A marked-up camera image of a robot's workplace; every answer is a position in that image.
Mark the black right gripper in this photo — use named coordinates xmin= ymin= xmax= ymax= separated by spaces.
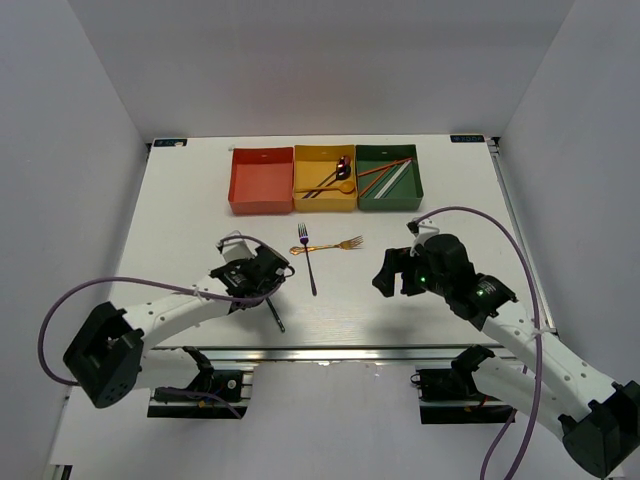
xmin=371 ymin=247 xmax=451 ymax=298

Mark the silver fork teal handle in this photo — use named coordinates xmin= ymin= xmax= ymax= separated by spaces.
xmin=266 ymin=298 xmax=286 ymax=333

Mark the yellow plastic spoon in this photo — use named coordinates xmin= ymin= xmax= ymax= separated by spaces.
xmin=295 ymin=181 xmax=356 ymax=194

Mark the white chopstick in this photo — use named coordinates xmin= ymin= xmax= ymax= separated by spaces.
xmin=375 ymin=159 xmax=412 ymax=200

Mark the orange chopstick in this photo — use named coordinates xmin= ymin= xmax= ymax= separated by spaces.
xmin=359 ymin=167 xmax=392 ymax=198
xmin=358 ymin=157 xmax=413 ymax=177

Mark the black spoon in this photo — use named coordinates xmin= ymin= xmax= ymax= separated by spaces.
xmin=308 ymin=166 xmax=351 ymax=197

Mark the iridescent rainbow spoon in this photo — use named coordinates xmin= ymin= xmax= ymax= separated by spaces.
xmin=304 ymin=155 xmax=352 ymax=198

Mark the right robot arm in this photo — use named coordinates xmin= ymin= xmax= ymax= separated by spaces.
xmin=372 ymin=234 xmax=639 ymax=478

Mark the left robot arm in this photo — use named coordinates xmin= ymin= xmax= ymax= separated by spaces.
xmin=63 ymin=246 xmax=295 ymax=409

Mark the gold fork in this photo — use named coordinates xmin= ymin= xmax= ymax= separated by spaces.
xmin=289 ymin=236 xmax=364 ymax=255

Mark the purple fork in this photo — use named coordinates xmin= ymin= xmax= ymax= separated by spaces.
xmin=298 ymin=223 xmax=318 ymax=296

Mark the green container box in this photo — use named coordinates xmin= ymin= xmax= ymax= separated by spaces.
xmin=355 ymin=144 xmax=424 ymax=211

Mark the red container box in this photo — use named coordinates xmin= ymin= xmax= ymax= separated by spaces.
xmin=228 ymin=147 xmax=294 ymax=216

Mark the yellow container box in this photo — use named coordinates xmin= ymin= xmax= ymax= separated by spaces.
xmin=293 ymin=145 xmax=358 ymax=213

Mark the blue label sticker right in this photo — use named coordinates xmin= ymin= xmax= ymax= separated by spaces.
xmin=450 ymin=134 xmax=485 ymax=143

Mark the blue label sticker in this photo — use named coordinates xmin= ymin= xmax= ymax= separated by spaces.
xmin=450 ymin=134 xmax=485 ymax=143
xmin=152 ymin=138 xmax=187 ymax=148

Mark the blue label sticker left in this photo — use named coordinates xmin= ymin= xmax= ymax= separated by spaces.
xmin=152 ymin=138 xmax=187 ymax=148

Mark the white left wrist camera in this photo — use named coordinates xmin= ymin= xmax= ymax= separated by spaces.
xmin=216 ymin=235 xmax=254 ymax=263

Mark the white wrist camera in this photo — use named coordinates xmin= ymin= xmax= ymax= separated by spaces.
xmin=407 ymin=218 xmax=440 ymax=247
xmin=216 ymin=235 xmax=254 ymax=263

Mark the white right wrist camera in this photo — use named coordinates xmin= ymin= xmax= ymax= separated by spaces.
xmin=407 ymin=218 xmax=440 ymax=247

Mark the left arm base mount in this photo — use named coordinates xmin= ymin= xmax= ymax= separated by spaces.
xmin=136 ymin=346 xmax=252 ymax=419

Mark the aluminium table edge rail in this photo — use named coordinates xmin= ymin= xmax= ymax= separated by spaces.
xmin=149 ymin=344 xmax=521 ymax=364

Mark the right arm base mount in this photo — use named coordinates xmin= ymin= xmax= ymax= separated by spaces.
xmin=410 ymin=345 xmax=514 ymax=425

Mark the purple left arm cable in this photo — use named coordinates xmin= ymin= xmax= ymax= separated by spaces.
xmin=38 ymin=236 xmax=296 ymax=386

